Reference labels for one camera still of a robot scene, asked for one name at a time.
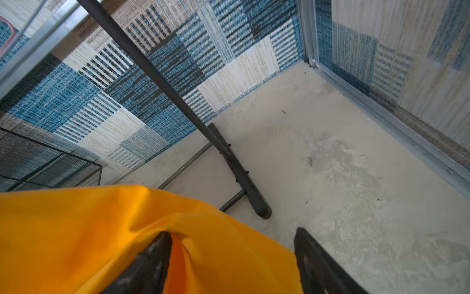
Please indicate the black wire shoe shelf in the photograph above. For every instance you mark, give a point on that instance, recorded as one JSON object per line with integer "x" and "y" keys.
{"x": 27, "y": 164}

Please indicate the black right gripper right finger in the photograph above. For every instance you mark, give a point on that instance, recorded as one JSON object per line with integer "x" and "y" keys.
{"x": 319, "y": 272}

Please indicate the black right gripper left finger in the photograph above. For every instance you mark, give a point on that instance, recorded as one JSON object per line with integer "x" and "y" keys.
{"x": 147, "y": 273}

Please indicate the black clothes rack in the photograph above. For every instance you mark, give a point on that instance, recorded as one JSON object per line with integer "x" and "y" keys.
{"x": 248, "y": 187}

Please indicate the orange shorts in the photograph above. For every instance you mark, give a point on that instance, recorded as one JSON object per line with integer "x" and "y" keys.
{"x": 79, "y": 240}

